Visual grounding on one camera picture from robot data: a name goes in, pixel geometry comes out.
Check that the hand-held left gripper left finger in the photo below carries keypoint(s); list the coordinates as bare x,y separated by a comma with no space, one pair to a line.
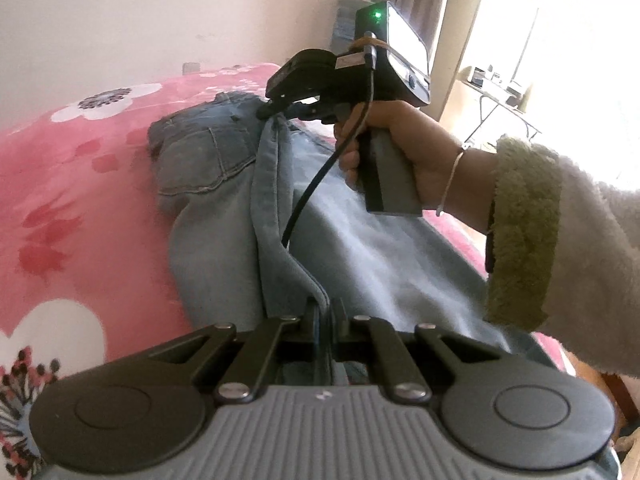
312,322

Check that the person's right forearm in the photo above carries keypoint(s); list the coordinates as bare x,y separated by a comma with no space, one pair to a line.
575,260

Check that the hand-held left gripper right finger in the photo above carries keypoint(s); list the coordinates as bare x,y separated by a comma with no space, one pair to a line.
340,325

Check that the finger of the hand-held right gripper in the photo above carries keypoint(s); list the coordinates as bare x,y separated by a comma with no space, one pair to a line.
275,107

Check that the pink floral blanket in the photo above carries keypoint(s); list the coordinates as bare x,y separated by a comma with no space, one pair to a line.
75,185

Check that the blank white wall plate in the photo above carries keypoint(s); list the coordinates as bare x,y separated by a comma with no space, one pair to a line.
191,67

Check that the dark box on nightstand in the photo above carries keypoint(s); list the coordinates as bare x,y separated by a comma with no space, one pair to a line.
345,25

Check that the light blue denim jeans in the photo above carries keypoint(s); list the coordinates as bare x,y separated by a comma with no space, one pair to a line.
350,260

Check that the person's right hand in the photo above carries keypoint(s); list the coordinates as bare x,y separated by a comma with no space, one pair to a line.
425,160

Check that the folding table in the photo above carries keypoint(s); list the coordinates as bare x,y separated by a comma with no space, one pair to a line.
500,97

